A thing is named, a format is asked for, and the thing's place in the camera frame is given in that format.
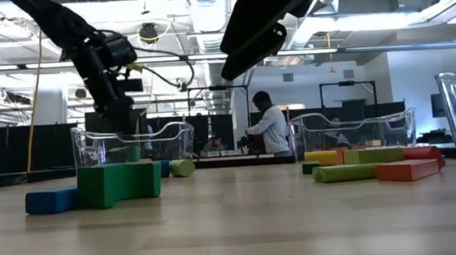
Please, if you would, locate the green arch block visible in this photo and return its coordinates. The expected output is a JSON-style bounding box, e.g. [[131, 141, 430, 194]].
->
[[75, 160, 165, 212]]

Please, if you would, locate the coral rectangular block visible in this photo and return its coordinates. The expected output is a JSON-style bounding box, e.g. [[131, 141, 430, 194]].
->
[[335, 147, 350, 166]]

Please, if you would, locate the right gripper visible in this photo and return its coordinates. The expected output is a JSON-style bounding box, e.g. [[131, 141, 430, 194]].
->
[[214, 0, 328, 82]]

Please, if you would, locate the light green cylinder block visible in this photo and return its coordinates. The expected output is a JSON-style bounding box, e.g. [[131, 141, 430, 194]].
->
[[168, 158, 197, 179]]

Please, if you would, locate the yellow cylinder block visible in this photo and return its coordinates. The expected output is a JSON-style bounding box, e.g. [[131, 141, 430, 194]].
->
[[303, 149, 341, 169]]

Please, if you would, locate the person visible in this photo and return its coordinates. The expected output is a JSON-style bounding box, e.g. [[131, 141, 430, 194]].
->
[[201, 132, 228, 154], [324, 115, 353, 150], [242, 89, 293, 160]]

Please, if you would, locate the black aluminium table frame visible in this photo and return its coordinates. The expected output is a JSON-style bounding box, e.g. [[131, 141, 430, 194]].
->
[[0, 136, 456, 195]]

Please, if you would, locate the red cylinder block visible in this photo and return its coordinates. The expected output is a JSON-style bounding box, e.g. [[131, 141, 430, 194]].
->
[[400, 144, 446, 174]]

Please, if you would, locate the black robot device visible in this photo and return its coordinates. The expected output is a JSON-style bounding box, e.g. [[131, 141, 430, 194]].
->
[[235, 133, 262, 156]]

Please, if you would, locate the black partition screen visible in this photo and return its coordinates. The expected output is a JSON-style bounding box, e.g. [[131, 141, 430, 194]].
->
[[0, 95, 410, 175]]

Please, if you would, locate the light green rectangular block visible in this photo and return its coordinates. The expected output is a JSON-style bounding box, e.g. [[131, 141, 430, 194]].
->
[[342, 145, 405, 167]]

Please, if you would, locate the black gantry frame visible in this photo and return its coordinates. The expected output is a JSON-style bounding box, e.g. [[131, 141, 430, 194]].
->
[[186, 83, 254, 161], [319, 78, 379, 117]]

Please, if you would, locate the coral bar block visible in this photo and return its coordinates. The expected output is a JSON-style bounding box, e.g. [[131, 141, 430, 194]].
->
[[374, 157, 441, 185]]

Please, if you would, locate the grey rectangular air duct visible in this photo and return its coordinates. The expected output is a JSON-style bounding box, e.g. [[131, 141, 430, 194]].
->
[[336, 0, 423, 18]]

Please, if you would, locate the black ceiling dome fixture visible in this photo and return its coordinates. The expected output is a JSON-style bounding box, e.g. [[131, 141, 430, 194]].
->
[[137, 21, 160, 45]]

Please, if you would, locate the yellow cable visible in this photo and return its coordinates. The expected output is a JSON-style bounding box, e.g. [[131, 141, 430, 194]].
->
[[15, 31, 54, 174]]

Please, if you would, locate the dark wall screen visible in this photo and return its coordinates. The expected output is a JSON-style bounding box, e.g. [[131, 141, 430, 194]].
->
[[431, 93, 446, 119]]

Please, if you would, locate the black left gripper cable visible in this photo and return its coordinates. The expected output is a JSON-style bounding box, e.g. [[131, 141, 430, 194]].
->
[[125, 40, 198, 96]]

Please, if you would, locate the long led light bar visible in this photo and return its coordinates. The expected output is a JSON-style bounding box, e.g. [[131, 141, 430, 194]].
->
[[0, 28, 456, 86]]

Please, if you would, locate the light green bar block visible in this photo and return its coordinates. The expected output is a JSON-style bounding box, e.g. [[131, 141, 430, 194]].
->
[[311, 162, 381, 185]]

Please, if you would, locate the blue bar block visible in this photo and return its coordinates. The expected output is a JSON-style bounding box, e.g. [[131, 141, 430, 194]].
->
[[24, 187, 81, 217]]

